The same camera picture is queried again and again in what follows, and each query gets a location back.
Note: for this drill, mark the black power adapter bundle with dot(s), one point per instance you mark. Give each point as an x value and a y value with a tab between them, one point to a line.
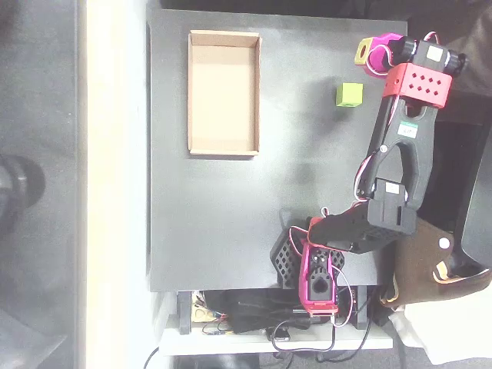
253	311

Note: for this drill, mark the yellow square mount with hole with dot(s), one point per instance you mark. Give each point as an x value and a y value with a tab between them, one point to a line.
359	57

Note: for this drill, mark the white shelf board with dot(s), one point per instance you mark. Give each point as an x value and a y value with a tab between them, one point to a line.
230	344

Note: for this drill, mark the dark brown cloth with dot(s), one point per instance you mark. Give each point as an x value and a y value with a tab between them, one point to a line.
473	38

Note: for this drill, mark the brown felt bag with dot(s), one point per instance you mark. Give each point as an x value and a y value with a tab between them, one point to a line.
419	265

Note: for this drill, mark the green cube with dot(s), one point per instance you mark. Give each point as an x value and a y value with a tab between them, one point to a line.
349	94

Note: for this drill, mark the white sheet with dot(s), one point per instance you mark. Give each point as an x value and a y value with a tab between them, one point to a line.
442	334

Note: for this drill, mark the black chair part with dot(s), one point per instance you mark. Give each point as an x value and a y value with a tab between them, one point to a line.
478	223

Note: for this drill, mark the shallow cardboard box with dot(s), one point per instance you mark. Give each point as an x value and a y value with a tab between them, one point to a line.
223	96

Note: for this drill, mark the black round object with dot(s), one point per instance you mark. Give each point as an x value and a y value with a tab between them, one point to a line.
19	192

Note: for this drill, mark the black plug connector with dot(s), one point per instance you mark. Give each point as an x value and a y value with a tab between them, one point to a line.
282	335

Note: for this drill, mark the small wooden piece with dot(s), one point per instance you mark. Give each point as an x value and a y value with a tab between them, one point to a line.
201	313

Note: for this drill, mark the magenta gripper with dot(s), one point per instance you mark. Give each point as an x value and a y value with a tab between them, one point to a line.
378	61

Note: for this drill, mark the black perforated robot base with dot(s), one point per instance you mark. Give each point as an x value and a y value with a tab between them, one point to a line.
284	261

